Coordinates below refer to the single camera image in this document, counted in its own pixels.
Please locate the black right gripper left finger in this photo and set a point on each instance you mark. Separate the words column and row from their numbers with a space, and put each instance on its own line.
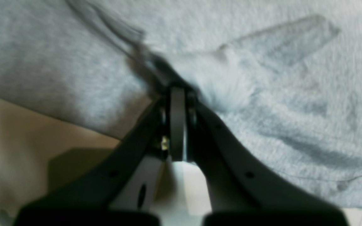
column 118, row 191

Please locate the grey T-shirt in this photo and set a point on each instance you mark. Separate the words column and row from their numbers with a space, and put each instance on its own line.
column 284, row 75

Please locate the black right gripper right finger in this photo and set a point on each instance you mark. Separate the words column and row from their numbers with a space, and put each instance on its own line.
column 242, row 190

